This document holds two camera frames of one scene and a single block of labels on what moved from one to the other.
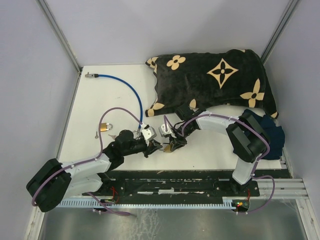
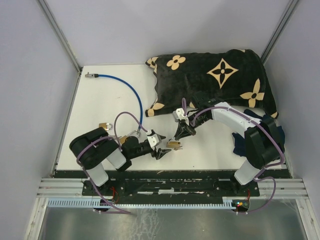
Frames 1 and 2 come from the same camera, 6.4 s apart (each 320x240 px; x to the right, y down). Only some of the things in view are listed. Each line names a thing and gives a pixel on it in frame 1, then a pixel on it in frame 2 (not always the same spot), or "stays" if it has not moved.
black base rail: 179,183 stays
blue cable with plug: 94,75 stays
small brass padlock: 104,127 stays
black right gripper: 176,143 to 184,130
